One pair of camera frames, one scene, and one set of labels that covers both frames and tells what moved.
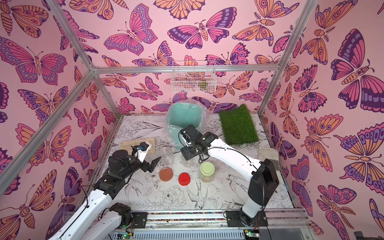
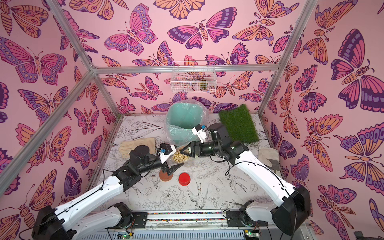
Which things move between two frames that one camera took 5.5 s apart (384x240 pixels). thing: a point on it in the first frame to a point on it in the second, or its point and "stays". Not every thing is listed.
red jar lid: x=184 y=179 stays
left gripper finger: x=153 y=164 to x=173 y=168
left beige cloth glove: x=126 y=145 stays
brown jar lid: x=166 y=174 stays
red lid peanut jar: x=189 y=163 stays
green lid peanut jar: x=207 y=172 to x=178 y=157
